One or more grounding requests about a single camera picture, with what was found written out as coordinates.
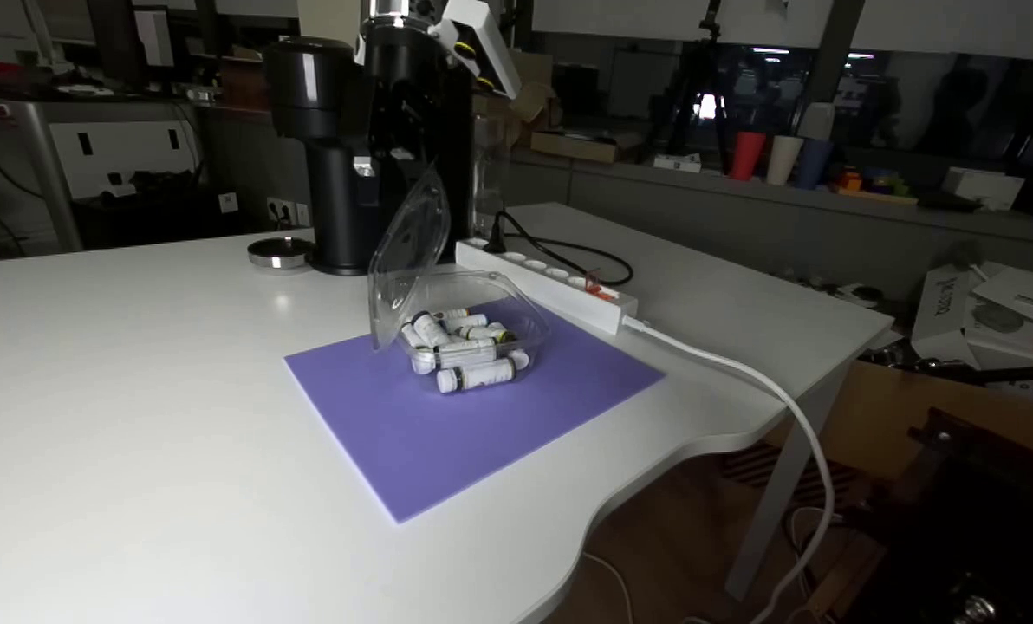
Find small white box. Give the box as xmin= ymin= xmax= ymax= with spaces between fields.
xmin=944 ymin=163 xmax=1031 ymax=216

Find thick white power cable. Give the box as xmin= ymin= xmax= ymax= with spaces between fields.
xmin=617 ymin=315 xmax=840 ymax=624

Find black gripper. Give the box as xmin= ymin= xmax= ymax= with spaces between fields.
xmin=363 ymin=23 xmax=476 ymax=237

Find blue cup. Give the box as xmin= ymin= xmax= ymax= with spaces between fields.
xmin=789 ymin=136 xmax=834 ymax=196

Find white cup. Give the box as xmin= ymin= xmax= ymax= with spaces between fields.
xmin=764 ymin=132 xmax=808 ymax=190

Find clear water tank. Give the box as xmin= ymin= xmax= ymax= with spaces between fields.
xmin=467 ymin=107 xmax=515 ymax=242

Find grey table leg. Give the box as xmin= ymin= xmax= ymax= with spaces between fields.
xmin=721 ymin=354 xmax=857 ymax=607

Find red cup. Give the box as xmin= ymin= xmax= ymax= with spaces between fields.
xmin=729 ymin=129 xmax=770 ymax=183

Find black coffee machine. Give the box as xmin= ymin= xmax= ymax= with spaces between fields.
xmin=263 ymin=33 xmax=515 ymax=277

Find white power strip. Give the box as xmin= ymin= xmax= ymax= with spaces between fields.
xmin=451 ymin=233 xmax=641 ymax=339

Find clear plastic bag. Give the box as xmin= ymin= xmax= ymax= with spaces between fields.
xmin=363 ymin=163 xmax=543 ymax=398

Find round silver drip tray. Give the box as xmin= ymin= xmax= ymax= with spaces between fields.
xmin=243 ymin=233 xmax=314 ymax=275

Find light grey wrist camera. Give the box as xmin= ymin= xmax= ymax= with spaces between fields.
xmin=437 ymin=0 xmax=522 ymax=106

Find black power cable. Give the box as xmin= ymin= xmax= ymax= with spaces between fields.
xmin=486 ymin=204 xmax=637 ymax=292

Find purple paper mat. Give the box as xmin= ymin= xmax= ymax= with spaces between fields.
xmin=281 ymin=292 xmax=669 ymax=527

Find large white cardboard box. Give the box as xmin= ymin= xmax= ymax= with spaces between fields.
xmin=908 ymin=260 xmax=1033 ymax=374

